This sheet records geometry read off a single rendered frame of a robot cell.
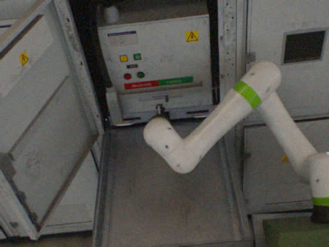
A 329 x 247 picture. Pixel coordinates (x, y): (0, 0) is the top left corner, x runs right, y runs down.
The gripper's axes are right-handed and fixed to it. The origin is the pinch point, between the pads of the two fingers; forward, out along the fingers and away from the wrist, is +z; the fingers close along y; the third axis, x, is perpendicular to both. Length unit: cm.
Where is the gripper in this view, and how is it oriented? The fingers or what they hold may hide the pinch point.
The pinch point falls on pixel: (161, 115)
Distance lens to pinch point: 187.1
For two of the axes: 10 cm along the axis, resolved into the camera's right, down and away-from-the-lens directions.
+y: 1.1, 9.6, 2.6
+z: 0.1, -2.7, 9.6
